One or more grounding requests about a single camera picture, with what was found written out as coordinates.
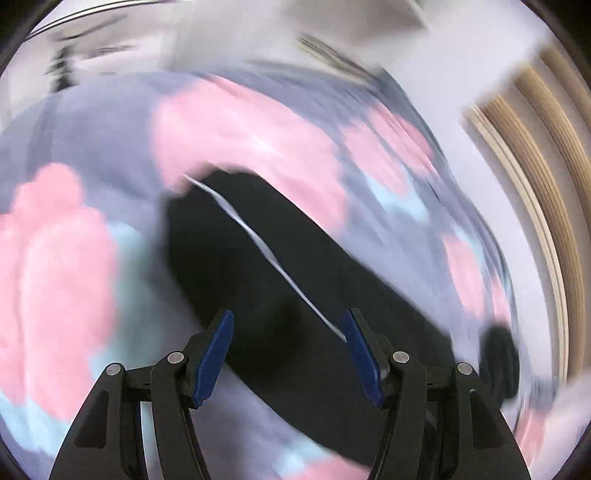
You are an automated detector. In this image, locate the black hooded jacket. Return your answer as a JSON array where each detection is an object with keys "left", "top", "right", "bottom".
[{"left": 161, "top": 165, "right": 521, "bottom": 467}]

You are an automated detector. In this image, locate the grey floral bed blanket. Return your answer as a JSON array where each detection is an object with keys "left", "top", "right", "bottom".
[{"left": 1, "top": 65, "right": 540, "bottom": 479}]

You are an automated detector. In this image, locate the striped window blind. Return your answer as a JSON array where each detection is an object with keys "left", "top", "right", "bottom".
[{"left": 465, "top": 42, "right": 590, "bottom": 382}]

